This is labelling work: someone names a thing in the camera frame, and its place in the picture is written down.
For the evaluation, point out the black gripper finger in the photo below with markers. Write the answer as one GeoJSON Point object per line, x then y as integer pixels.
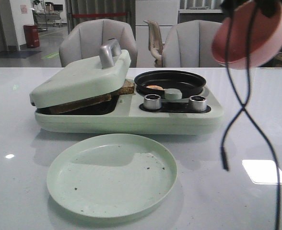
{"type": "Point", "coordinates": [230, 8]}
{"type": "Point", "coordinates": [268, 7]}

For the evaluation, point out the pink bowl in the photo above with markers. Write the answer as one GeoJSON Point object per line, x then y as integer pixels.
{"type": "Point", "coordinates": [265, 33]}

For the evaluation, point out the orange shrimp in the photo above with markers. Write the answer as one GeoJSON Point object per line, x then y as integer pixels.
{"type": "Point", "coordinates": [155, 87]}

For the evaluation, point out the bread slice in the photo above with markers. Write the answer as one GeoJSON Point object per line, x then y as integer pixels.
{"type": "Point", "coordinates": [67, 107]}
{"type": "Point", "coordinates": [127, 88]}

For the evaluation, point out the green sandwich maker lid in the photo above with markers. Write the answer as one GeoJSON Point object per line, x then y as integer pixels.
{"type": "Point", "coordinates": [85, 78]}

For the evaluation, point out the green breakfast maker base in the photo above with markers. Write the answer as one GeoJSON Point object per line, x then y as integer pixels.
{"type": "Point", "coordinates": [127, 117]}

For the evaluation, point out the right grey upholstered chair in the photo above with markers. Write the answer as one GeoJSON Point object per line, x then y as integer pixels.
{"type": "Point", "coordinates": [188, 45]}

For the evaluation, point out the grey upholstered chair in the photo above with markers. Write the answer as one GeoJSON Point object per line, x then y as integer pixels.
{"type": "Point", "coordinates": [85, 39]}
{"type": "Point", "coordinates": [188, 45]}

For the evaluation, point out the white cabinet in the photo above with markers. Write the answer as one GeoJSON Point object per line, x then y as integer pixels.
{"type": "Point", "coordinates": [165, 13]}

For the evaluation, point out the beige office chair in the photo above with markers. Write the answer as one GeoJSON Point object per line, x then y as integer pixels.
{"type": "Point", "coordinates": [155, 45]}

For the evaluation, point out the black round frying pan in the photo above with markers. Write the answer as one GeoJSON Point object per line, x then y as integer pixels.
{"type": "Point", "coordinates": [188, 83]}

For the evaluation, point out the right silver control knob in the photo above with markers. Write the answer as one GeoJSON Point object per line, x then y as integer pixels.
{"type": "Point", "coordinates": [197, 103]}

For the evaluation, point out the silver control knob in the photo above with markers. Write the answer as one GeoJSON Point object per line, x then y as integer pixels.
{"type": "Point", "coordinates": [152, 102]}
{"type": "Point", "coordinates": [197, 103]}

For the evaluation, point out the left silver control knob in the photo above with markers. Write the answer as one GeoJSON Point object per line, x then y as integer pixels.
{"type": "Point", "coordinates": [152, 102]}

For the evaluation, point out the left grey upholstered chair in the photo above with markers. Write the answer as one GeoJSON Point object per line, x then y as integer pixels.
{"type": "Point", "coordinates": [85, 39]}

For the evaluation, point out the red trash bin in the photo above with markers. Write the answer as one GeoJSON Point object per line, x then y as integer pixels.
{"type": "Point", "coordinates": [31, 35]}

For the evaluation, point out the green round plate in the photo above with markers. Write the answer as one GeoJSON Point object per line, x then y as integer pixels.
{"type": "Point", "coordinates": [113, 177]}

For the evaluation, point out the black cable long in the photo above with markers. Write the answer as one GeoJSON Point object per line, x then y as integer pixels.
{"type": "Point", "coordinates": [243, 109]}

